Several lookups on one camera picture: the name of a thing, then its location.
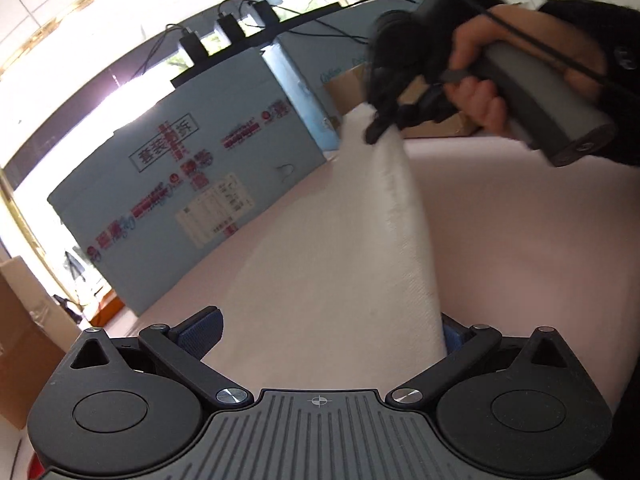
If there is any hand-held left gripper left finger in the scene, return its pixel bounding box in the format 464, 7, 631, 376
70, 305, 253, 408

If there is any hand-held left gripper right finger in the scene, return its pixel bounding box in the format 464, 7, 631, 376
390, 312, 576, 406

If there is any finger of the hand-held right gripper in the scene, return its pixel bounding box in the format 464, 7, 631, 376
400, 84, 457, 129
364, 72, 407, 145

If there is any person's right forearm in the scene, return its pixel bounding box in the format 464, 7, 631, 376
537, 0, 640, 166

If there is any person's right hand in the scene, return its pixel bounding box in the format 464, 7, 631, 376
444, 4, 609, 134

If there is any flat brown cardboard sheet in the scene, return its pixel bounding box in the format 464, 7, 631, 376
322, 66, 482, 139

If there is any orange tray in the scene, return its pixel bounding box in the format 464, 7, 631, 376
90, 290, 142, 327

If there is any narrow blue cardboard box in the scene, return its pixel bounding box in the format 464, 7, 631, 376
260, 0, 426, 153

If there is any black clip stand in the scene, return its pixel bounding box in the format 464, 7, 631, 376
51, 294, 84, 324

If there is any black power adapter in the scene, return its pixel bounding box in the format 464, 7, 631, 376
179, 31, 209, 62
249, 1, 282, 27
215, 14, 247, 44

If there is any large blue cardboard box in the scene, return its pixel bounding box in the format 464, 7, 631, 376
47, 45, 329, 317

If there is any taped brown cardboard box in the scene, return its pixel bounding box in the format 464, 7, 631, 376
0, 255, 82, 431

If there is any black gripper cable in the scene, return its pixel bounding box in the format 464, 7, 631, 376
450, 0, 640, 107

